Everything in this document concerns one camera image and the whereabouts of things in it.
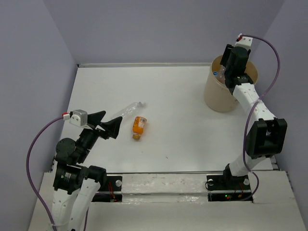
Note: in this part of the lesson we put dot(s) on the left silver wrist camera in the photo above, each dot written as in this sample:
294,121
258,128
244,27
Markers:
78,118

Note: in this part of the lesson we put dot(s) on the clear crushed bottle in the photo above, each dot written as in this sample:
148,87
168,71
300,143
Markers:
129,112

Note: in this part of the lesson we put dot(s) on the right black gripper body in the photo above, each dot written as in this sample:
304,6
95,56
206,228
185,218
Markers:
227,71

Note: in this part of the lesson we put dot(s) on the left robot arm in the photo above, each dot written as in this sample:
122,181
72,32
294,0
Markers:
74,185

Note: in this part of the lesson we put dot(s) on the orange juice bottle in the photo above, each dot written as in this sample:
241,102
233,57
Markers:
138,127

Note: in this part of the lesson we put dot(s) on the beige plastic bin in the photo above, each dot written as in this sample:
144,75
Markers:
216,96

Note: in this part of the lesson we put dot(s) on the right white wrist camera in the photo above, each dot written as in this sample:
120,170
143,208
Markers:
243,41

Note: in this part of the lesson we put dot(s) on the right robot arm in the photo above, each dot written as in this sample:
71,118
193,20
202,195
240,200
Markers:
264,133

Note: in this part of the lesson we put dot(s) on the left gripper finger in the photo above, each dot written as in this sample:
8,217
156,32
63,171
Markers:
94,119
112,127

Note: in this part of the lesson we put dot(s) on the green label water bottle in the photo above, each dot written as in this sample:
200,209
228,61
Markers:
221,74

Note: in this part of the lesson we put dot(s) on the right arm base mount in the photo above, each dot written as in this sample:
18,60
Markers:
219,190

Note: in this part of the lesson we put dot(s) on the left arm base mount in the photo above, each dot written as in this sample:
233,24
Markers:
111,192

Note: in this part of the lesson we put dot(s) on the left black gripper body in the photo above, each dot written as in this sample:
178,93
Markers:
88,137

